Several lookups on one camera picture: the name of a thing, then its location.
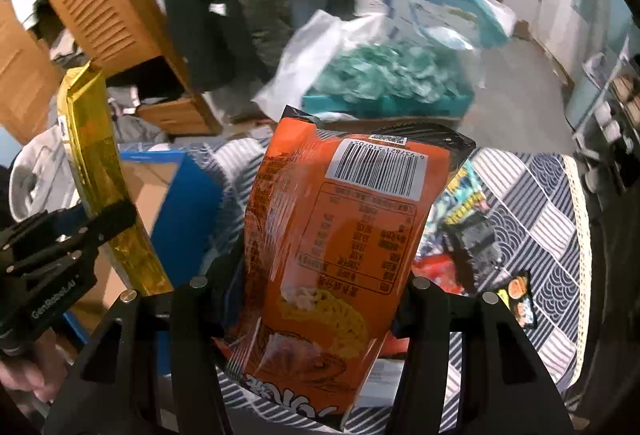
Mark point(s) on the navy white patterned tablecloth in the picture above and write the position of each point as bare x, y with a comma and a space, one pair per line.
539, 214

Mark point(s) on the long gold snack package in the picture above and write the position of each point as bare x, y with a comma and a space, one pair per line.
85, 123

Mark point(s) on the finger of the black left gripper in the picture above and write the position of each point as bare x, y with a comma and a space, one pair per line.
106, 225

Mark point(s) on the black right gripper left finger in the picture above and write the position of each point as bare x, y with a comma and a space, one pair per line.
200, 314

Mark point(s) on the grey laundry basket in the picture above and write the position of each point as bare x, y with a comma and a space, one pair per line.
41, 178

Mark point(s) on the teal cartoon snack bag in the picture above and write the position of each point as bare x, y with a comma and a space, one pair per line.
462, 198

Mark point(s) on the blue white plastic bag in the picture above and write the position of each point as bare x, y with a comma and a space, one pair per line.
456, 24

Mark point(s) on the red snack packet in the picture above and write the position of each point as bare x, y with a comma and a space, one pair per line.
450, 272

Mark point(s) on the grey shoe rack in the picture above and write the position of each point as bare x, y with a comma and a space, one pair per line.
604, 115

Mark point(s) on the black snack packet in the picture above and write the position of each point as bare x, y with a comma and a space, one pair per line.
473, 247

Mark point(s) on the large orange snack bag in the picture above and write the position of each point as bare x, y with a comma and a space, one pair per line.
330, 233

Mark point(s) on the person's left hand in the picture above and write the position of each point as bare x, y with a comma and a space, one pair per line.
42, 375

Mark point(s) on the blue-edged cardboard box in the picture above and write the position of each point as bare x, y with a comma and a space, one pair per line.
177, 203

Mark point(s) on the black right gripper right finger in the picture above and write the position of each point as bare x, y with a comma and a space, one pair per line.
423, 317

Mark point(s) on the teal box of green bags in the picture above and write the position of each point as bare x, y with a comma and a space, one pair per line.
391, 80

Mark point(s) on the small dark cartoon packet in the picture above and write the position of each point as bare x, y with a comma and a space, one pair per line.
515, 294

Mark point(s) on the wooden wardrobe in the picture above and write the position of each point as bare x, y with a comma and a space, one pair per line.
117, 35

